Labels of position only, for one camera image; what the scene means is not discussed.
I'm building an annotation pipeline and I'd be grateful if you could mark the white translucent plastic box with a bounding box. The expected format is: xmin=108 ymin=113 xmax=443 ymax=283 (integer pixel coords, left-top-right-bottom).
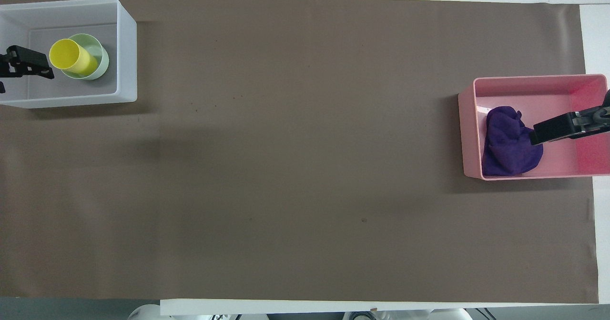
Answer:
xmin=0 ymin=0 xmax=138 ymax=109

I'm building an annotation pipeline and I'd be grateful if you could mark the pink plastic box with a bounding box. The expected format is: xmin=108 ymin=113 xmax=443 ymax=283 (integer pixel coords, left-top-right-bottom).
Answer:
xmin=458 ymin=74 xmax=610 ymax=181

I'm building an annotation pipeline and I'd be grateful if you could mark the purple cloth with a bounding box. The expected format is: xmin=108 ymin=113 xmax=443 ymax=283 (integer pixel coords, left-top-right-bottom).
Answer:
xmin=481 ymin=106 xmax=544 ymax=177

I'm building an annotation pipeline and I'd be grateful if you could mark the light green plastic cup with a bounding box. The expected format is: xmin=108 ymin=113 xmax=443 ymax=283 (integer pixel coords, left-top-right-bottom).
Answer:
xmin=61 ymin=33 xmax=110 ymax=80

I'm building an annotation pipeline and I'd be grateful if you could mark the yellow plastic cup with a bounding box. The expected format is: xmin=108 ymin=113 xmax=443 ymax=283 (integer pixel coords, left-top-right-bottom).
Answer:
xmin=49 ymin=39 xmax=99 ymax=77

